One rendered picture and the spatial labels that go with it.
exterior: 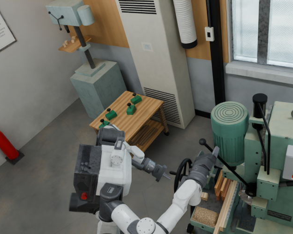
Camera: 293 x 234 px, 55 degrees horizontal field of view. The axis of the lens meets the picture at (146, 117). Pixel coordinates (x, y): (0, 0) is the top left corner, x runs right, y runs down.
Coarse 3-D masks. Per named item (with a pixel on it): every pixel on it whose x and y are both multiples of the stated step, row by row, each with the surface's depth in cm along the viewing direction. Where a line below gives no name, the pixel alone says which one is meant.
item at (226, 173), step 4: (224, 168) 162; (236, 168) 160; (240, 168) 160; (224, 172) 162; (228, 172) 160; (236, 172) 158; (240, 172) 158; (224, 176) 164; (228, 176) 163; (232, 176) 161; (236, 176) 159; (240, 176) 157; (244, 176) 156; (236, 180) 162; (244, 180) 158
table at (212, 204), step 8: (216, 160) 188; (216, 168) 184; (208, 192) 172; (208, 200) 168; (216, 200) 167; (208, 208) 164; (216, 208) 163; (192, 216) 163; (232, 216) 162; (192, 224) 164; (200, 224) 159; (224, 232) 152
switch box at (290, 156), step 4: (288, 148) 114; (292, 148) 113; (288, 152) 112; (292, 152) 112; (288, 156) 111; (292, 156) 111; (288, 160) 113; (292, 160) 112; (284, 164) 116; (288, 164) 114; (292, 164) 113; (284, 168) 117; (288, 168) 116; (292, 168) 115; (284, 172) 119; (288, 172) 117; (292, 172) 116; (284, 176) 120; (288, 176) 119
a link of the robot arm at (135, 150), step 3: (129, 147) 189; (132, 147) 188; (135, 147) 189; (129, 150) 187; (132, 150) 186; (135, 150) 187; (138, 150) 188; (129, 153) 195; (132, 153) 186; (135, 153) 185; (138, 153) 185; (141, 153) 187; (135, 156) 185; (138, 156) 184; (141, 156) 184
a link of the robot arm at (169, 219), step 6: (174, 204) 120; (168, 210) 119; (174, 210) 118; (180, 210) 118; (162, 216) 117; (168, 216) 116; (174, 216) 117; (180, 216) 118; (156, 222) 119; (162, 222) 115; (168, 222) 115; (174, 222) 116; (156, 228) 113; (162, 228) 114; (168, 228) 114
